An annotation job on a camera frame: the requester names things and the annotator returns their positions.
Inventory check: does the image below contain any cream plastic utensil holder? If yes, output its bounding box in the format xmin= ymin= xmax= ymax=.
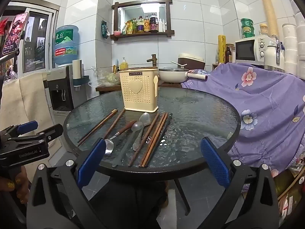
xmin=119 ymin=68 xmax=159 ymax=113

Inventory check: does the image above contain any metal spoon with wooden handle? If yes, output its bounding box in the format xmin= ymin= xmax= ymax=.
xmin=103 ymin=120 xmax=137 ymax=155

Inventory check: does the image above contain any yellow soap dispenser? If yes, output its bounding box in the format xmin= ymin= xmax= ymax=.
xmin=119 ymin=57 xmax=129 ymax=71

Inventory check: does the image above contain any white electric kettle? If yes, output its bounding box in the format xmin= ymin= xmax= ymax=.
xmin=263 ymin=36 xmax=286 ymax=73

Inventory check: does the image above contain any smartphone on holder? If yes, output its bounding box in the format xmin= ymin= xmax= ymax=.
xmin=2 ymin=12 xmax=28 ymax=56

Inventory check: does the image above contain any white water dispenser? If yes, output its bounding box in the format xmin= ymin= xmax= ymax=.
xmin=46 ymin=65 xmax=75 ymax=116

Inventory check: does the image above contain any bronze faucet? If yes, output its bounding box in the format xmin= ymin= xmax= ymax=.
xmin=146 ymin=54 xmax=158 ymax=68

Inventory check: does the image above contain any yellow seasoning pouch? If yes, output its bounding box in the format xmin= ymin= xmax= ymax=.
xmin=121 ymin=20 xmax=133 ymax=35

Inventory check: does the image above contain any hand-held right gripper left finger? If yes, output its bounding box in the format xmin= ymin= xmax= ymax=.
xmin=26 ymin=138 xmax=107 ymax=229

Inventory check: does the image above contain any dark wooden wall shelf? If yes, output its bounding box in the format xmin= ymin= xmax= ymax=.
xmin=112 ymin=0 xmax=173 ymax=41

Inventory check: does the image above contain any clear plastic bag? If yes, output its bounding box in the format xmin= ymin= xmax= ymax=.
xmin=91 ymin=67 xmax=121 ymax=87

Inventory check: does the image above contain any tall stack of paper cups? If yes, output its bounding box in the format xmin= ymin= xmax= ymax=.
xmin=259 ymin=0 xmax=280 ymax=38

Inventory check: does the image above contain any white microwave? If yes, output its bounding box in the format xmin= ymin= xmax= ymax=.
xmin=234 ymin=35 xmax=271 ymax=65

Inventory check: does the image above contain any yellow wrap roll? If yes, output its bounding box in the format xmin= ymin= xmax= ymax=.
xmin=218 ymin=35 xmax=226 ymax=64

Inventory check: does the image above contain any purple floral sheet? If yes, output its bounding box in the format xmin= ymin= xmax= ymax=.
xmin=181 ymin=62 xmax=305 ymax=174

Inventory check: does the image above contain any dark soy sauce bottle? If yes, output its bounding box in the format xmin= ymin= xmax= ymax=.
xmin=150 ymin=13 xmax=159 ymax=33

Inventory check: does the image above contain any beige cloth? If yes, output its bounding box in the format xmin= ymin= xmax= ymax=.
xmin=0 ymin=72 xmax=56 ymax=135

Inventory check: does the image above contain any white pan with lid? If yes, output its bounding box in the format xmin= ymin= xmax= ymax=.
xmin=158 ymin=67 xmax=208 ymax=84

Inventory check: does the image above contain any person's left hand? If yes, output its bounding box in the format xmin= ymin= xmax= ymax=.
xmin=0 ymin=169 xmax=30 ymax=205

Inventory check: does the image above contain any brown wooden counter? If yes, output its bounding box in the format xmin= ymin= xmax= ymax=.
xmin=95 ymin=81 xmax=184 ymax=95

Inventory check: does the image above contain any stack of white bowls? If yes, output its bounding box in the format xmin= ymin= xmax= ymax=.
xmin=282 ymin=11 xmax=305 ymax=75

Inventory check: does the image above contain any brown glass bottle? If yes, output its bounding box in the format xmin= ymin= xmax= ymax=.
xmin=225 ymin=44 xmax=233 ymax=64

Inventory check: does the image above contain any blue water jug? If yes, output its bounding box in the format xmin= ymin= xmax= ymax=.
xmin=54 ymin=25 xmax=80 ymax=65

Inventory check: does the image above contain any window with white frame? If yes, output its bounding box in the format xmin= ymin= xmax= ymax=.
xmin=7 ymin=0 xmax=60 ymax=75

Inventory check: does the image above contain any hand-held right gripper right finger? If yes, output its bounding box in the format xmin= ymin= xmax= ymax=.
xmin=201 ymin=137 xmax=280 ymax=229

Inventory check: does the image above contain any green wipes packet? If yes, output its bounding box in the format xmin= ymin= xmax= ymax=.
xmin=101 ymin=20 xmax=110 ymax=38

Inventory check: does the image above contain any brown white rice cooker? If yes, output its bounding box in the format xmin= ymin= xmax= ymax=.
xmin=177 ymin=53 xmax=206 ymax=71

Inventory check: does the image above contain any clear plastic spoon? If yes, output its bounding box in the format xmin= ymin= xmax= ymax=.
xmin=112 ymin=121 xmax=144 ymax=168
xmin=132 ymin=112 xmax=152 ymax=151

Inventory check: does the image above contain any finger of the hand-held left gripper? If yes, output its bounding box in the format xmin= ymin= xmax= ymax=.
xmin=0 ymin=121 xmax=39 ymax=140
xmin=28 ymin=123 xmax=64 ymax=146

